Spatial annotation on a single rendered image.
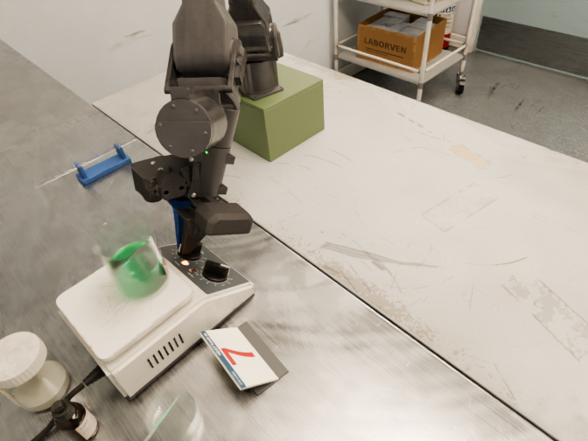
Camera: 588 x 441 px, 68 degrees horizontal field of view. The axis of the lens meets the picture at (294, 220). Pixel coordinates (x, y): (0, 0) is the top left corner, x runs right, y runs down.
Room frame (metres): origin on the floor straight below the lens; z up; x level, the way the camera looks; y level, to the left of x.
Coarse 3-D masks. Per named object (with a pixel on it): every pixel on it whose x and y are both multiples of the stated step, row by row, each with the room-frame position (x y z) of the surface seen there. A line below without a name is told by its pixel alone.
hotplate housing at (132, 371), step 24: (168, 264) 0.37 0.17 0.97; (192, 288) 0.33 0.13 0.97; (240, 288) 0.35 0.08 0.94; (192, 312) 0.30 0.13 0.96; (216, 312) 0.31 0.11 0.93; (144, 336) 0.27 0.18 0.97; (168, 336) 0.27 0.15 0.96; (192, 336) 0.29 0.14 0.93; (96, 360) 0.25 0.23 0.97; (120, 360) 0.24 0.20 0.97; (144, 360) 0.25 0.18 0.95; (168, 360) 0.26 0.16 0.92; (120, 384) 0.23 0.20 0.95; (144, 384) 0.24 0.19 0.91
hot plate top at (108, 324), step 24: (72, 288) 0.33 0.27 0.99; (96, 288) 0.33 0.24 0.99; (168, 288) 0.32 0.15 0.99; (72, 312) 0.30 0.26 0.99; (96, 312) 0.29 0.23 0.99; (120, 312) 0.29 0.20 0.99; (144, 312) 0.29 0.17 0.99; (168, 312) 0.28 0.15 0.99; (96, 336) 0.26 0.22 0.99; (120, 336) 0.26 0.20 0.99
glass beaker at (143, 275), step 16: (112, 224) 0.35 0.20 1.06; (128, 224) 0.36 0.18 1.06; (144, 224) 0.35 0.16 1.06; (96, 240) 0.33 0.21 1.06; (112, 240) 0.35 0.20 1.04; (128, 240) 0.36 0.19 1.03; (144, 240) 0.36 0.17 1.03; (144, 256) 0.31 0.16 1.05; (160, 256) 0.33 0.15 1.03; (112, 272) 0.30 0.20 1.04; (128, 272) 0.30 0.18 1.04; (144, 272) 0.30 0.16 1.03; (160, 272) 0.32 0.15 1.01; (128, 288) 0.30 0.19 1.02; (144, 288) 0.30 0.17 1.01; (160, 288) 0.31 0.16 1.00
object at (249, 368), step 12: (216, 336) 0.28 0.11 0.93; (228, 336) 0.29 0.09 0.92; (240, 336) 0.29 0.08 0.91; (228, 348) 0.27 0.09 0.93; (240, 348) 0.27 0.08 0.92; (228, 360) 0.25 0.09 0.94; (240, 360) 0.25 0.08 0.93; (252, 360) 0.25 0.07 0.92; (240, 372) 0.23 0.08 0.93; (252, 372) 0.24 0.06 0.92; (264, 372) 0.24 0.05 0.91
